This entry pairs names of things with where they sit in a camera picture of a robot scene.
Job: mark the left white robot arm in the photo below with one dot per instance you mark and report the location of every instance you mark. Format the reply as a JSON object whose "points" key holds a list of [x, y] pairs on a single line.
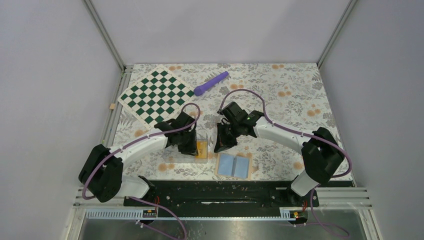
{"points": [[103, 172]]}

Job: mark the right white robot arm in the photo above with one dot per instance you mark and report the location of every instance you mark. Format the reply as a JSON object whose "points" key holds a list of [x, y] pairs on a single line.
{"points": [[318, 149]]}

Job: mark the purple cylindrical handle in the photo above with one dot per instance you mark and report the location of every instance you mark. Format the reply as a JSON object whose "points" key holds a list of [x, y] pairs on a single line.
{"points": [[201, 89]]}

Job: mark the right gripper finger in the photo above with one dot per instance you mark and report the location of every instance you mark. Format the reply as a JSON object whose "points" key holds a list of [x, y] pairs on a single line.
{"points": [[220, 128], [226, 141]]}

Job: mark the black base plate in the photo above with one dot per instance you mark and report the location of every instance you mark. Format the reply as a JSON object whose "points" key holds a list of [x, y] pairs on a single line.
{"points": [[225, 196]]}

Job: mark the green white chessboard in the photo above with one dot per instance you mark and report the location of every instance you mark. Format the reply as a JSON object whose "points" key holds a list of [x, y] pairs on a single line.
{"points": [[156, 97]]}

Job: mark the white slotted cable duct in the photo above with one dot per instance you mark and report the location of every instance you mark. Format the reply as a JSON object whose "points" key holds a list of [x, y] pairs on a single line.
{"points": [[278, 214]]}

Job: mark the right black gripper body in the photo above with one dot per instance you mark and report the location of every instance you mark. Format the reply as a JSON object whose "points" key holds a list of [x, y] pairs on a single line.
{"points": [[235, 125]]}

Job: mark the floral tablecloth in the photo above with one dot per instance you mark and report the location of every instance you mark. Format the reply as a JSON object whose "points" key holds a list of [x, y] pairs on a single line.
{"points": [[294, 94]]}

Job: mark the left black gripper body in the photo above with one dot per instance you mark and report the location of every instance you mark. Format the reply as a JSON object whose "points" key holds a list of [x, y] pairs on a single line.
{"points": [[187, 135]]}

